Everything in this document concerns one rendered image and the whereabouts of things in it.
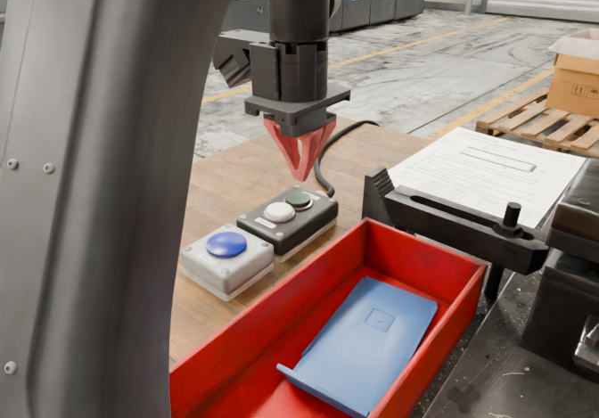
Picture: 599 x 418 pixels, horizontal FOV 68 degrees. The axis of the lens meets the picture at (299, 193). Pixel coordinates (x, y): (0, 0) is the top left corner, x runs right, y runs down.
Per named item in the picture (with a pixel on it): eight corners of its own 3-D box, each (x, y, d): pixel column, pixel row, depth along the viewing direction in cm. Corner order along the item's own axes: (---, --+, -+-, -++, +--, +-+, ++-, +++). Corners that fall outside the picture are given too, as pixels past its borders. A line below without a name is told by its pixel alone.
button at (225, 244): (199, 258, 45) (197, 241, 44) (228, 240, 48) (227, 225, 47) (226, 274, 43) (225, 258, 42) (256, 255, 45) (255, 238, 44)
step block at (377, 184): (358, 246, 50) (365, 174, 45) (373, 234, 52) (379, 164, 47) (411, 269, 46) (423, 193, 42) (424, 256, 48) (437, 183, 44)
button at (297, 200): (280, 213, 52) (280, 198, 51) (296, 203, 54) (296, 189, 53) (299, 221, 51) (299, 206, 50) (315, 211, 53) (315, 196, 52)
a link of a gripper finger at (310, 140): (263, 178, 51) (259, 98, 46) (302, 158, 56) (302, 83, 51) (310, 197, 47) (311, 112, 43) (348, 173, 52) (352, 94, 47)
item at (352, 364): (276, 394, 33) (275, 365, 31) (366, 278, 44) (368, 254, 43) (363, 444, 29) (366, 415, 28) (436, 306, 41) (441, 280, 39)
